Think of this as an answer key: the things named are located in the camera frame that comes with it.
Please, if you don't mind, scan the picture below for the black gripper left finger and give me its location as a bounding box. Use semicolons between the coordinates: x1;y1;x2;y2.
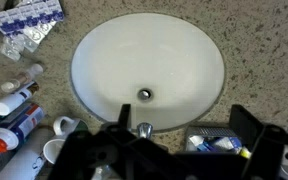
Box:
47;103;189;180

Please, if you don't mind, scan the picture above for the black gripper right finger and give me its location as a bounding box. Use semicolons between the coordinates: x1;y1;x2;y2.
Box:
229;104;288;180

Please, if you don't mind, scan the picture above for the small white plastic bottle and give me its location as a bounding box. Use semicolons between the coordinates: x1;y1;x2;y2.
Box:
0;82;40;117

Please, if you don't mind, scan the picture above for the metal sink drain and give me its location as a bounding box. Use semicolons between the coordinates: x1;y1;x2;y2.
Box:
137;87;154;102

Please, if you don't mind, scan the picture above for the clear pump bottle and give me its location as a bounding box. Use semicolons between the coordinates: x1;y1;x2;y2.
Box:
91;165;112;180

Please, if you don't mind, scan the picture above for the white oval sink basin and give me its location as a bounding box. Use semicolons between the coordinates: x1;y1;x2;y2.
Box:
70;12;226;132

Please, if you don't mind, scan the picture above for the small clear spray bottle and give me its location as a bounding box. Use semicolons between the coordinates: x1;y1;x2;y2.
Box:
1;63;44;94

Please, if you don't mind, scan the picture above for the large white bottle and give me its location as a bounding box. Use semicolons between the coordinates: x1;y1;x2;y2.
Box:
0;128;56;180

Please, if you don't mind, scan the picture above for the chrome faucet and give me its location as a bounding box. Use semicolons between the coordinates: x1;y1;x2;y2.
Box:
136;122;154;140

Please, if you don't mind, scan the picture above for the yellow capped tube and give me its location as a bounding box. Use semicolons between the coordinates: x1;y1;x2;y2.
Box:
239;147;252;160

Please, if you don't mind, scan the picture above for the white blue toothpaste tube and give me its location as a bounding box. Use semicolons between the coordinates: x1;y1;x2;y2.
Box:
187;134;243;153

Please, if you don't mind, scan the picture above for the white mug with dark print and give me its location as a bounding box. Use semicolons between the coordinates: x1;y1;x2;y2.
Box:
43;115;88;165

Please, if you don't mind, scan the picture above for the orange capped shaving can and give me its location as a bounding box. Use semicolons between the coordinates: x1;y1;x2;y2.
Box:
0;103;47;155

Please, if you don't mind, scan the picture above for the clear blister pack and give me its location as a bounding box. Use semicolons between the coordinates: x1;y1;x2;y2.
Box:
0;21;57;62

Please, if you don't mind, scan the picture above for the blue white blister pack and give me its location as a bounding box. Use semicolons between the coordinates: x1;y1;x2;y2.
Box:
0;0;65;36

